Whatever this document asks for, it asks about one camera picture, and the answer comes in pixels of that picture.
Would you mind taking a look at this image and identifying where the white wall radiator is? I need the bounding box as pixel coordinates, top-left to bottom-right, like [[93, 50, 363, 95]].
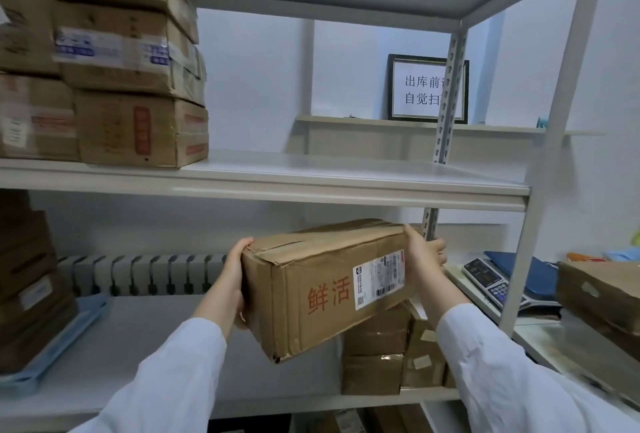
[[56, 252, 242, 298]]

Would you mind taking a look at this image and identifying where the light blue plastic tray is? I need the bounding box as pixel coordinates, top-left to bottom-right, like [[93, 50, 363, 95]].
[[0, 293, 112, 394]]

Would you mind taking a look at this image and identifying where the black framed paper sign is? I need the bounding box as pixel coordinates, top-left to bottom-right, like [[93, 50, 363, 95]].
[[387, 53, 470, 124]]

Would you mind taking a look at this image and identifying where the digital weighing scale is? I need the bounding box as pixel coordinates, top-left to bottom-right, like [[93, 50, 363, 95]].
[[461, 251, 564, 312]]

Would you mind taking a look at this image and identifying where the stack of brown cardboard boxes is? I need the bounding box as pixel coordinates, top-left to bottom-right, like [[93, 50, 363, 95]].
[[0, 189, 80, 375]]

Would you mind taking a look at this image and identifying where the person's right hand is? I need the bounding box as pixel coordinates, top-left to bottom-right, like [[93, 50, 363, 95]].
[[402, 223, 449, 279]]

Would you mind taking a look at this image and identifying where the small brown cardboard box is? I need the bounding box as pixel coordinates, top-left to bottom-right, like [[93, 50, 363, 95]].
[[341, 353, 405, 396], [342, 301, 414, 357]]

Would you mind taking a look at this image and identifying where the crumpled brown cardboard box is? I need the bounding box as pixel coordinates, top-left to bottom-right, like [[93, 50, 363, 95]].
[[555, 260, 640, 349]]

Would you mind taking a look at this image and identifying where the person's left forearm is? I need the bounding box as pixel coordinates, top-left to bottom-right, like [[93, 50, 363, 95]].
[[70, 291, 242, 433]]

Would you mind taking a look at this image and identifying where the white metal shelving rack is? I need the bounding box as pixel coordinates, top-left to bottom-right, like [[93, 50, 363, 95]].
[[0, 0, 612, 433]]

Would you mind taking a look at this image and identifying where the small worn cardboard box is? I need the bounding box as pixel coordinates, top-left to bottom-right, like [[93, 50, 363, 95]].
[[0, 0, 63, 76]]

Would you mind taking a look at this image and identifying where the person's right forearm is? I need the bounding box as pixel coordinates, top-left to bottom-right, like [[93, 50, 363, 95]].
[[419, 268, 640, 433]]

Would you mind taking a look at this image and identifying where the person's left hand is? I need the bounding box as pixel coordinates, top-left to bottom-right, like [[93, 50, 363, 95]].
[[217, 238, 256, 331]]

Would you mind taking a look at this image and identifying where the cardboard box with blue tape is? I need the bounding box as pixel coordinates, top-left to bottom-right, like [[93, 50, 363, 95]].
[[52, 0, 207, 107]]

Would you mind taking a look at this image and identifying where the cardboard box with red stamp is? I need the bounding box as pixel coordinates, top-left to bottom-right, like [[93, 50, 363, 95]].
[[74, 89, 210, 168]]

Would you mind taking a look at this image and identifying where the cardboard box with red print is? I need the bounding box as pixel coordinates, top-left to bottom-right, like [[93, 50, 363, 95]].
[[240, 219, 427, 364]]

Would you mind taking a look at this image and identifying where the cardboard box with white label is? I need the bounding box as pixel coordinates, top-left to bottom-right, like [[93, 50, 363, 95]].
[[0, 71, 82, 162]]

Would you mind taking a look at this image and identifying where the tall brown cardboard box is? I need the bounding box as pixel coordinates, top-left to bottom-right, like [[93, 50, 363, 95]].
[[401, 301, 449, 389]]

